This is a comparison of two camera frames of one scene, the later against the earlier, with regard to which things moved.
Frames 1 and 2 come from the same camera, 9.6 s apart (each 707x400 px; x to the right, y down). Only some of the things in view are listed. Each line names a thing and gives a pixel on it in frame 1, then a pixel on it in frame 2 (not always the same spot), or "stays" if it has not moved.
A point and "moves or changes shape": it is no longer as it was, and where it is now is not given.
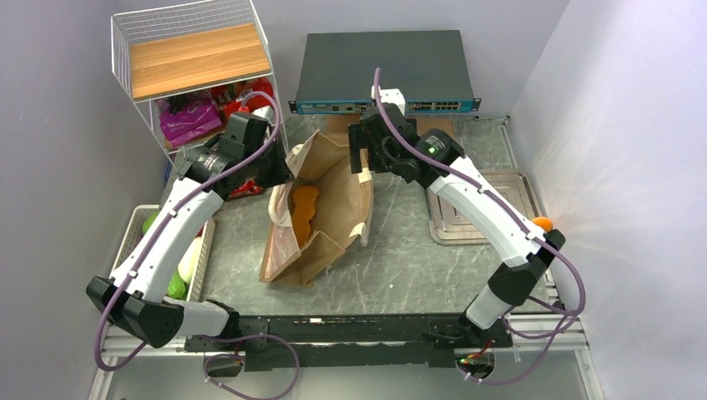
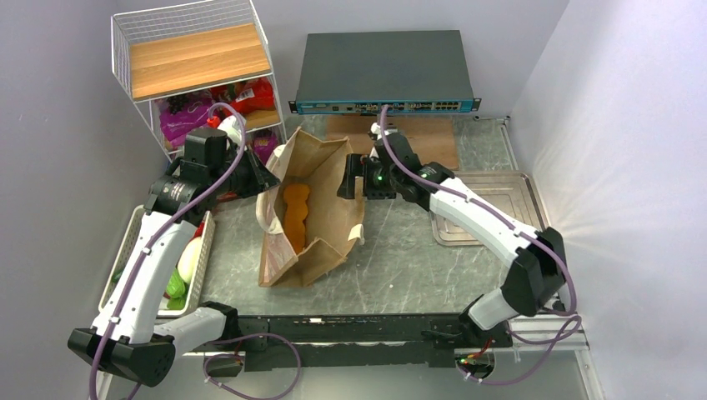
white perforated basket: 133,233 stays
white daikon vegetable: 187,263 stays
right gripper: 359,139 to 361,165
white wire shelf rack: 188,71 stays
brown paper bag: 316,215 moves or changes shape
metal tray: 446,224 stays
